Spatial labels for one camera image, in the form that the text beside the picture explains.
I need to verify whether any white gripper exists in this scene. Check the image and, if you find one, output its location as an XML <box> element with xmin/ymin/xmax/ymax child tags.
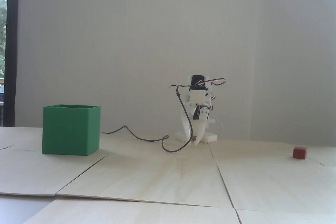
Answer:
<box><xmin>180</xmin><ymin>102</ymin><xmax>214</xmax><ymax>147</ymax></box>

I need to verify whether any small red block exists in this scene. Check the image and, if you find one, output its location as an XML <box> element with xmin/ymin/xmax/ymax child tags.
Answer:
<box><xmin>293</xmin><ymin>146</ymin><xmax>307</xmax><ymax>160</ymax></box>

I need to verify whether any green plastic open box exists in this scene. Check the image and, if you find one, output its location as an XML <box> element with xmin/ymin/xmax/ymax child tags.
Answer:
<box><xmin>42</xmin><ymin>104</ymin><xmax>101</xmax><ymax>156</ymax></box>

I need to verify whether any white backdrop board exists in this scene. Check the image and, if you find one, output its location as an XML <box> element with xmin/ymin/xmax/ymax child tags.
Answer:
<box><xmin>15</xmin><ymin>0</ymin><xmax>336</xmax><ymax>142</ymax></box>

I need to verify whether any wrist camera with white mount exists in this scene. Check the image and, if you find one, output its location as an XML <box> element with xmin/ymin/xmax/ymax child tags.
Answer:
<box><xmin>188</xmin><ymin>85</ymin><xmax>207</xmax><ymax>103</ymax></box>

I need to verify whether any white power cable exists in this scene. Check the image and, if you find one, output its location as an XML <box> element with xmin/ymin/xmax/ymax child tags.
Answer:
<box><xmin>210</xmin><ymin>120</ymin><xmax>224</xmax><ymax>139</ymax></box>

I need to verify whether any thin dark camera cable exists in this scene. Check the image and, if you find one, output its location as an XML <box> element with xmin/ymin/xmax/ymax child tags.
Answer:
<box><xmin>101</xmin><ymin>84</ymin><xmax>195</xmax><ymax>153</ymax></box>

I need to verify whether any red white black servo wire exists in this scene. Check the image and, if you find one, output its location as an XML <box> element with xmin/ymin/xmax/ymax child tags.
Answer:
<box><xmin>198</xmin><ymin>78</ymin><xmax>227</xmax><ymax>87</ymax></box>

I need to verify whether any dark window frame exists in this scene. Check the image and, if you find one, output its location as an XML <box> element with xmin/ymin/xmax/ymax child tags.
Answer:
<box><xmin>6</xmin><ymin>0</ymin><xmax>21</xmax><ymax>127</ymax></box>

